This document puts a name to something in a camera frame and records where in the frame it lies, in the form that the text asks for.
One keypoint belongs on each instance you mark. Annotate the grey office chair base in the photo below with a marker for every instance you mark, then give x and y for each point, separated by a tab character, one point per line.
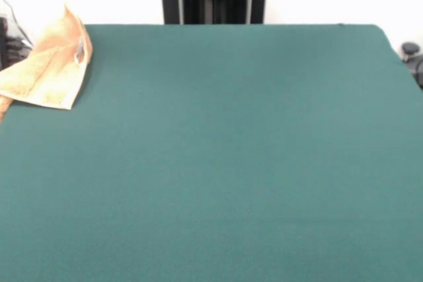
411	49

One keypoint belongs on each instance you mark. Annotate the dark green table cloth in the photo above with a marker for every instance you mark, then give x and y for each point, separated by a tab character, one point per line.
231	163

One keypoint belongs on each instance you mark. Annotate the tan terry towel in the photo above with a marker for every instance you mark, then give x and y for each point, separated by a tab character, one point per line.
49	74

